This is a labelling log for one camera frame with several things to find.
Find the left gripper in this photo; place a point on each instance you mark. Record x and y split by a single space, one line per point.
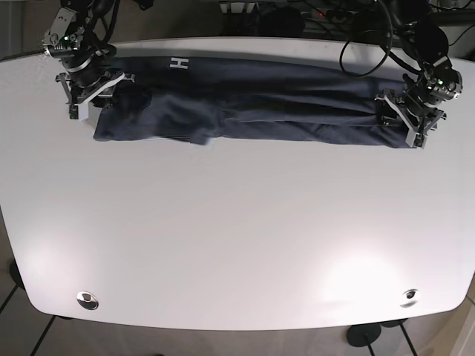
417 105

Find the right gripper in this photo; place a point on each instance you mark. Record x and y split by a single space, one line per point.
79 38

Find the dark blue T-shirt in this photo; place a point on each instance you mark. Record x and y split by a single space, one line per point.
199 99

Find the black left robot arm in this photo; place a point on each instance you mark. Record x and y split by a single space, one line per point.
421 38

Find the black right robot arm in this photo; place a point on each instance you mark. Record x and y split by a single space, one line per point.
131 95

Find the right silver table grommet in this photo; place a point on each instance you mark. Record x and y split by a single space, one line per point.
409 298

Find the silver table grommet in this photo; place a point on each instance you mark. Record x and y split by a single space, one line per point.
409 298
87 301

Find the left silver table grommet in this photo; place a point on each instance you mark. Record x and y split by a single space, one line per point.
87 301

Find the black round stand base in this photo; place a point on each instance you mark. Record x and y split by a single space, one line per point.
363 335

